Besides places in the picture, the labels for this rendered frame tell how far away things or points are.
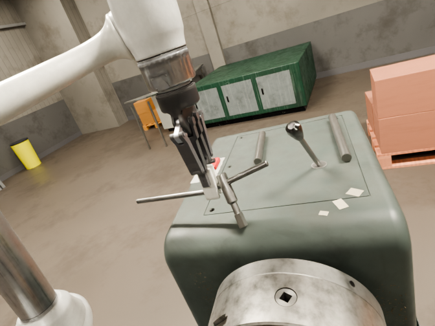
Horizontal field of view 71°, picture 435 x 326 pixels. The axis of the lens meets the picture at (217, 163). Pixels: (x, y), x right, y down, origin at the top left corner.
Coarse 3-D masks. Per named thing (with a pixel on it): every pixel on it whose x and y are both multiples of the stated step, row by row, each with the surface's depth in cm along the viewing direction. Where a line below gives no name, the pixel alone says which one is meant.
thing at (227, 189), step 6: (222, 174) 60; (222, 180) 60; (222, 186) 60; (228, 186) 60; (228, 192) 60; (234, 192) 61; (228, 198) 60; (234, 198) 60; (234, 204) 60; (234, 210) 60; (240, 210) 60; (234, 216) 60; (240, 216) 59; (240, 222) 59; (246, 222) 60
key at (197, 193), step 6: (264, 162) 56; (252, 168) 58; (258, 168) 57; (240, 174) 59; (246, 174) 58; (228, 180) 60; (234, 180) 60; (186, 192) 65; (192, 192) 64; (198, 192) 64; (144, 198) 71; (150, 198) 70; (156, 198) 69; (162, 198) 68; (168, 198) 67; (174, 198) 67
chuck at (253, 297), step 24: (240, 288) 51; (264, 288) 48; (288, 288) 47; (312, 288) 46; (336, 288) 47; (216, 312) 52; (240, 312) 46; (264, 312) 44; (288, 312) 43; (312, 312) 43; (336, 312) 43; (360, 312) 45
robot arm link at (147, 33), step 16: (112, 0) 45; (128, 0) 44; (144, 0) 44; (160, 0) 45; (128, 16) 45; (144, 16) 44; (160, 16) 45; (176, 16) 47; (128, 32) 46; (144, 32) 45; (160, 32) 46; (176, 32) 48; (128, 48) 49; (144, 48) 47; (160, 48) 47; (176, 48) 48
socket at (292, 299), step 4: (284, 288) 47; (276, 292) 46; (280, 292) 46; (284, 292) 46; (288, 292) 46; (292, 292) 46; (276, 296) 46; (280, 296) 46; (284, 296) 47; (288, 296) 46; (292, 296) 45; (296, 296) 45; (276, 300) 45; (280, 300) 45; (284, 300) 47; (288, 300) 47; (292, 300) 45; (296, 300) 45; (280, 304) 45; (284, 304) 44; (288, 304) 44; (292, 304) 44
